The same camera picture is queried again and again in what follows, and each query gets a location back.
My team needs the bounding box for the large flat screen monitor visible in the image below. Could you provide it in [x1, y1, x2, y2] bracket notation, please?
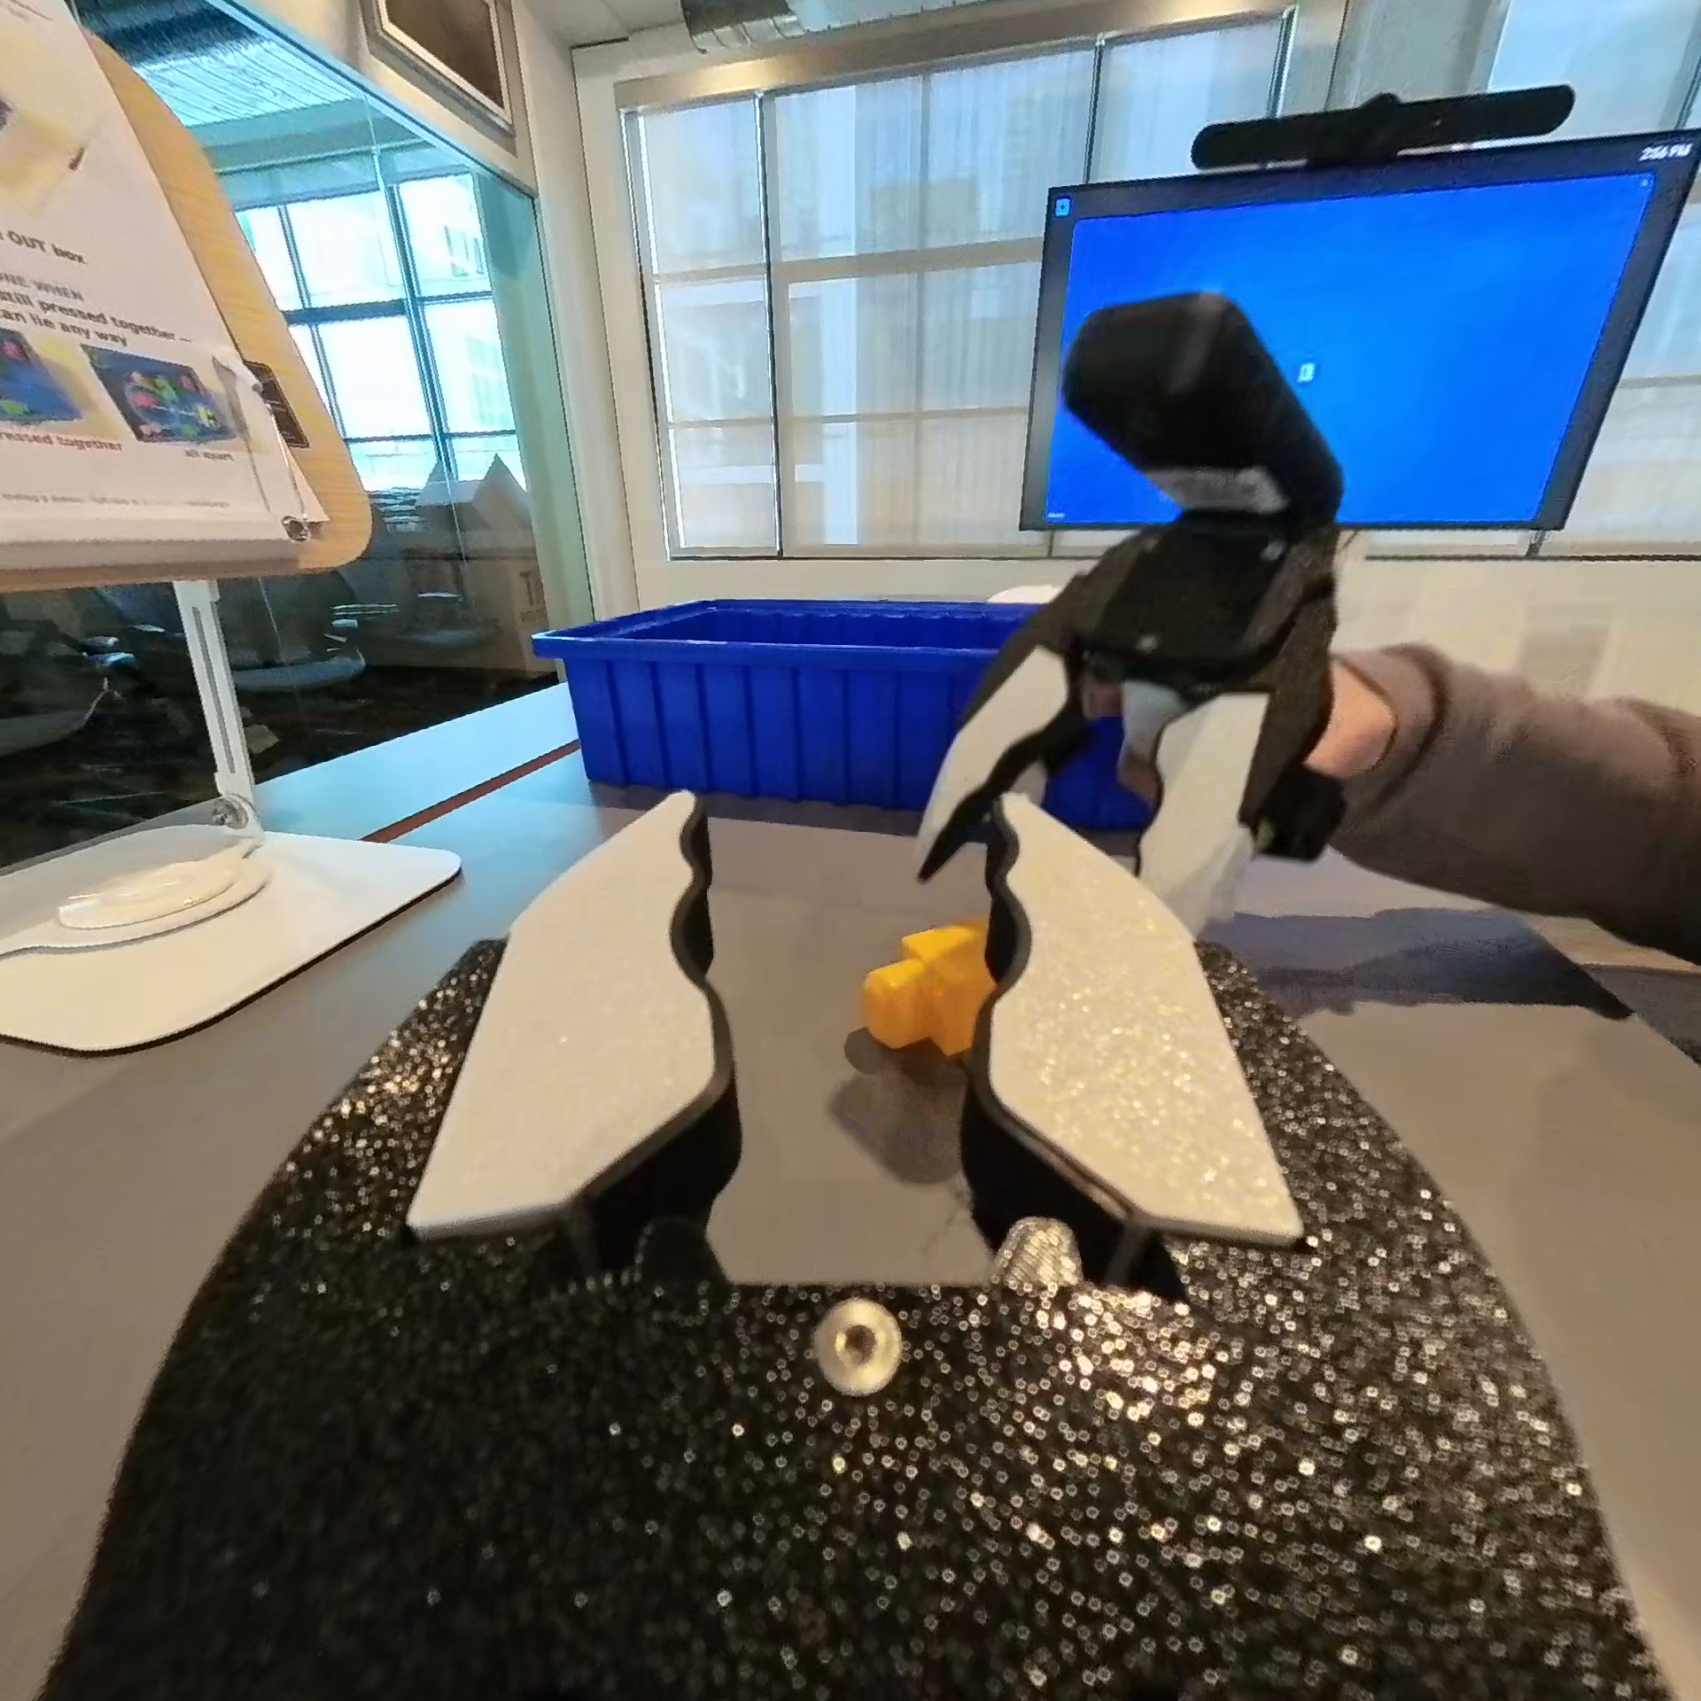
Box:
[1020, 130, 1701, 532]

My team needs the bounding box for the blue plastic bin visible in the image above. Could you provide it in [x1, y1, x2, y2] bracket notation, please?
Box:
[531, 596, 1159, 832]

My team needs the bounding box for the yellow single-stud block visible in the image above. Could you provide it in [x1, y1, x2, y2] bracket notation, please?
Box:
[861, 916, 997, 1056]

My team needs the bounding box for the cardboard box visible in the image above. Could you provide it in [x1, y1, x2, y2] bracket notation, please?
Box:
[404, 457, 549, 665]

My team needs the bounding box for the white base document stand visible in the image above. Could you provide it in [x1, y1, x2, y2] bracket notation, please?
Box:
[0, 0, 464, 1054]

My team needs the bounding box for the black video bar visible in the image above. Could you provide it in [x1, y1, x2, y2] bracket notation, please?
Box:
[1191, 83, 1575, 171]

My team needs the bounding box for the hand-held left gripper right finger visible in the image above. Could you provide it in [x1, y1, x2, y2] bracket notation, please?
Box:
[965, 793, 1304, 1285]

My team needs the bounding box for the person's right hand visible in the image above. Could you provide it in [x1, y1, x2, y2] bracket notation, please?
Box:
[1308, 658, 1400, 775]

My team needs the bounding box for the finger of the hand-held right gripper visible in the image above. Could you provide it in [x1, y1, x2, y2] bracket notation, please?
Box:
[917, 647, 1089, 886]
[1139, 690, 1275, 935]

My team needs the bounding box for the person's right forearm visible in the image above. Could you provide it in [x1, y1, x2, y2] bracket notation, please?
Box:
[1343, 643, 1701, 964]

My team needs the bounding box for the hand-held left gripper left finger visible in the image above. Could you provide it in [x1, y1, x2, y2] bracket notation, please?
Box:
[406, 790, 741, 1262]

